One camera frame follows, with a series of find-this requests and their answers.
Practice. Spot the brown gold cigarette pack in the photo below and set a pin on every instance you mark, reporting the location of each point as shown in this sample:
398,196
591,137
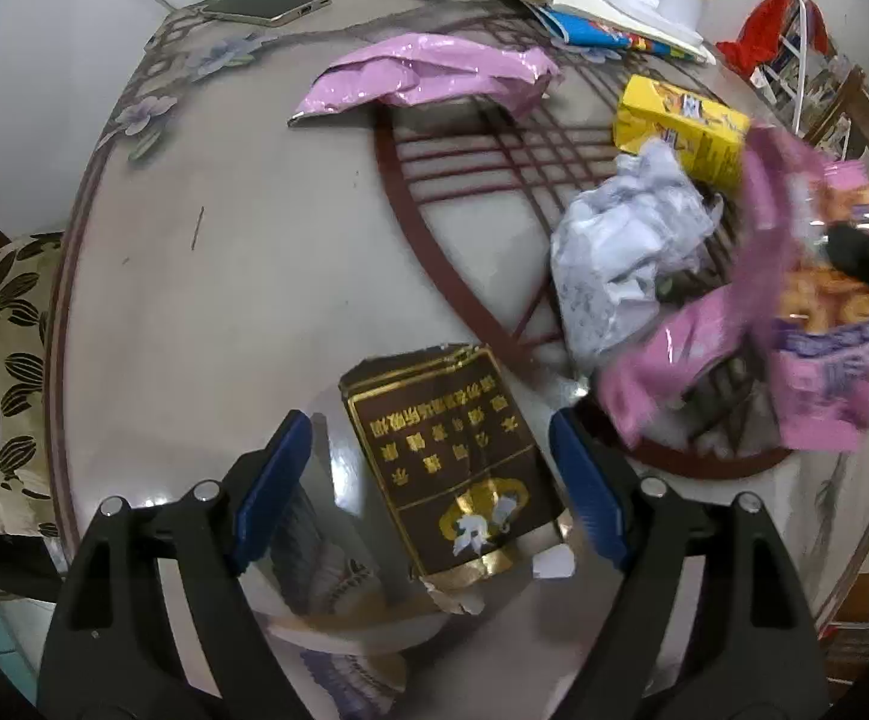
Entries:
463,478

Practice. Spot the white step ladder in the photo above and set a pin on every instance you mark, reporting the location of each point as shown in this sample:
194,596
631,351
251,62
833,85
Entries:
799,82

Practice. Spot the floral cushion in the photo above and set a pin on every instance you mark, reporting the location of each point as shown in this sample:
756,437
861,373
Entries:
27,271

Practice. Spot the white paper booklet stack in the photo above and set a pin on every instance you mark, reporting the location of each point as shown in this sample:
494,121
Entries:
596,24

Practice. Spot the pink printed snack bag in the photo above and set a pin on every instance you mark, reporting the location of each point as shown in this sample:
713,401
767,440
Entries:
806,319

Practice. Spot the crumpled white paper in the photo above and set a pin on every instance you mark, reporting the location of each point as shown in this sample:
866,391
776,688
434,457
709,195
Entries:
615,243

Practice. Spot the small pink foil wrapper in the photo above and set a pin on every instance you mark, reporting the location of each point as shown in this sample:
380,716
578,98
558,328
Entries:
419,68

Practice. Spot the yellow flattened carton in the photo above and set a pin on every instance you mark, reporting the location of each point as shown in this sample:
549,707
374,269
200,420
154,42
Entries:
707,137

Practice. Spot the black smartphone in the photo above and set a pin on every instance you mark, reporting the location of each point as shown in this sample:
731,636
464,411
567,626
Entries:
261,12

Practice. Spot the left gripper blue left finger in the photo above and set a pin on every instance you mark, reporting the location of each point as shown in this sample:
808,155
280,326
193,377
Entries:
264,482

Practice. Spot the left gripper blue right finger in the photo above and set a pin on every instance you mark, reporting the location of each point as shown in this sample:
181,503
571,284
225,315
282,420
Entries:
588,490

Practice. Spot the red cloth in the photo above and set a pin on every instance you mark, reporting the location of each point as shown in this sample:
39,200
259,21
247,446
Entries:
760,36

